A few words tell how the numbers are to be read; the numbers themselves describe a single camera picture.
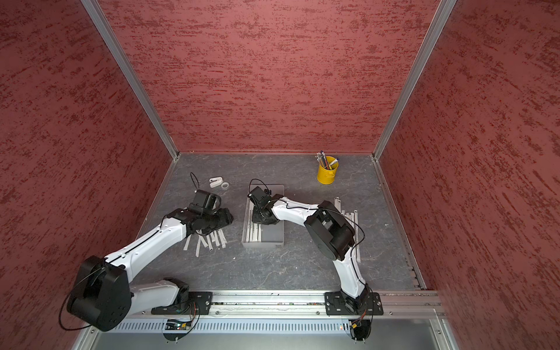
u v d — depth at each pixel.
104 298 0.41
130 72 0.87
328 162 1.01
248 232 0.91
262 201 0.74
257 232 0.90
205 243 0.87
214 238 0.90
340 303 0.74
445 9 0.71
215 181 1.07
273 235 0.89
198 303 0.75
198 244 0.87
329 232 0.52
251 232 0.91
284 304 0.76
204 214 0.67
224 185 1.07
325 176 1.03
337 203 1.01
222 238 0.90
